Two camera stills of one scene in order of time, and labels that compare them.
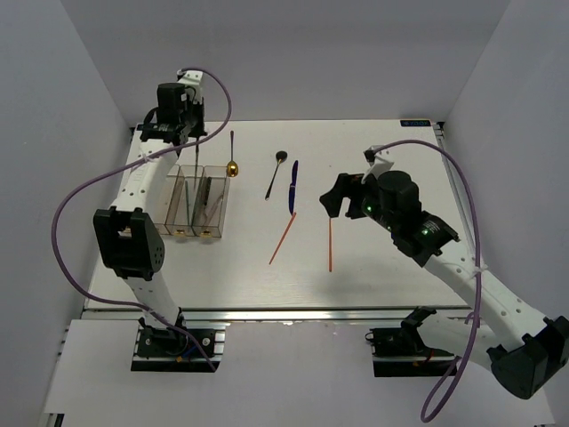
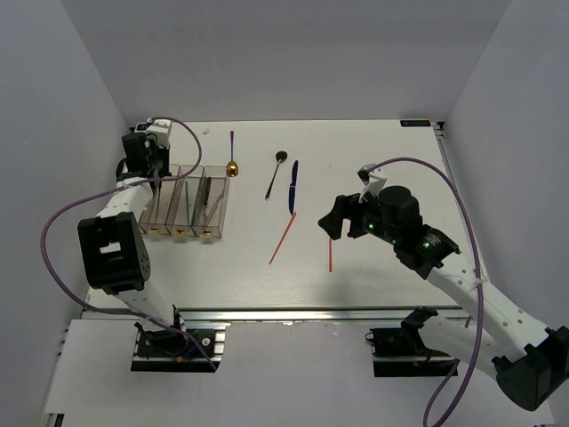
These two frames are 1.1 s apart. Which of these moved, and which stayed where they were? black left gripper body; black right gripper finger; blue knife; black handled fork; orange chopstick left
Moved: black left gripper body; black right gripper finger
Stayed: orange chopstick left; black handled fork; blue knife
